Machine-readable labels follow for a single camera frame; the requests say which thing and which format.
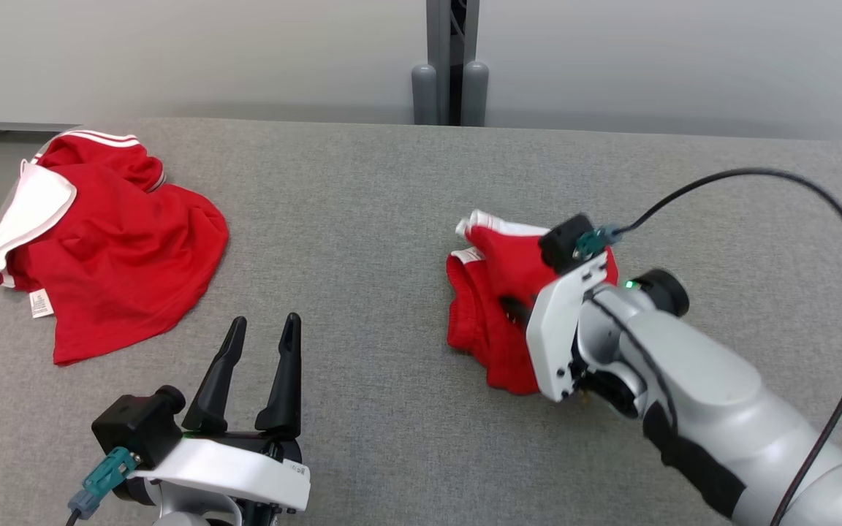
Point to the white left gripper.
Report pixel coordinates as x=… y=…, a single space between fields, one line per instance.
x=231 y=467

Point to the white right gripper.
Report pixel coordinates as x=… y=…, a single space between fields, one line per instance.
x=556 y=336

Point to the red shorts with white trim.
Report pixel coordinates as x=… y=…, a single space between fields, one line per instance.
x=487 y=321

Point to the red white basketball jersey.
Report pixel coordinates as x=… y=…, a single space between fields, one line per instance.
x=136 y=241

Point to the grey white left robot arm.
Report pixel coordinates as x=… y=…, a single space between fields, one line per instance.
x=180 y=517

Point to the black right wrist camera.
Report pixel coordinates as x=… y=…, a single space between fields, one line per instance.
x=561 y=245

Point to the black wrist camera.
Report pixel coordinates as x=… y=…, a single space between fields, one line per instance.
x=561 y=245
x=136 y=427

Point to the teal right camera connector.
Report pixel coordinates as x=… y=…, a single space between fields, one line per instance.
x=594 y=242

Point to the teal camera connector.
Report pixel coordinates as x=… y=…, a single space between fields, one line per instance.
x=103 y=478
x=594 y=242

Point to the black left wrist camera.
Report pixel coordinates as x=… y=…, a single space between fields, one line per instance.
x=136 y=427

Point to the teal left camera connector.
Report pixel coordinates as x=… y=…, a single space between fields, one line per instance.
x=103 y=478

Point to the grey rounded post cap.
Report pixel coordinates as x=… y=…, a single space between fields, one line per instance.
x=425 y=95
x=475 y=93

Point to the grey metal partition post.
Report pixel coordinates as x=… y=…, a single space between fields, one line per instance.
x=439 y=44

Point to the grey partition base rail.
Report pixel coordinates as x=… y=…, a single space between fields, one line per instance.
x=12 y=128

